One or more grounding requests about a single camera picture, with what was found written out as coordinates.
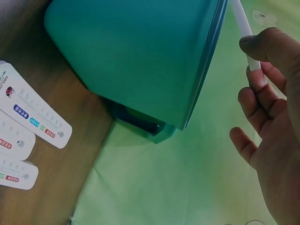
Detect person's right hand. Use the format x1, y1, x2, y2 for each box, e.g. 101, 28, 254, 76
229, 27, 300, 225

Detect white stick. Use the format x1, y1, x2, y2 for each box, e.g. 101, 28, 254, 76
231, 0, 262, 72

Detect teal plastic container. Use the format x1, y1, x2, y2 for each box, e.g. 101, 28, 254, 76
44, 0, 229, 144

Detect white thermometer card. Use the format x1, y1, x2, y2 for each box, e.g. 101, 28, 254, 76
0, 109, 37, 162
0, 159, 39, 191
0, 60, 73, 150

